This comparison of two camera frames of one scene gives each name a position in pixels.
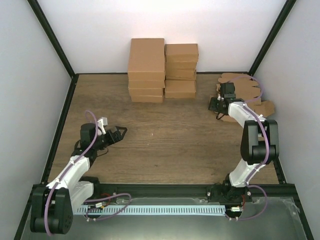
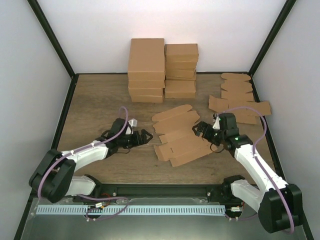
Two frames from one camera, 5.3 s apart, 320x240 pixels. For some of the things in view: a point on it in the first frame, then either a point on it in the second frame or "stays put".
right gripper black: x=212 y=106 → x=202 y=125
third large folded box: x=146 y=91 stays put
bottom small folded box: x=180 y=88 stays put
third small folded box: x=180 y=73 stays put
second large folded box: x=146 y=84 stays put
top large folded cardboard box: x=146 y=59 stays put
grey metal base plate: x=280 y=222 stays put
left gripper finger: x=123 y=135 → x=151 y=137
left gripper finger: x=121 y=127 → x=143 y=131
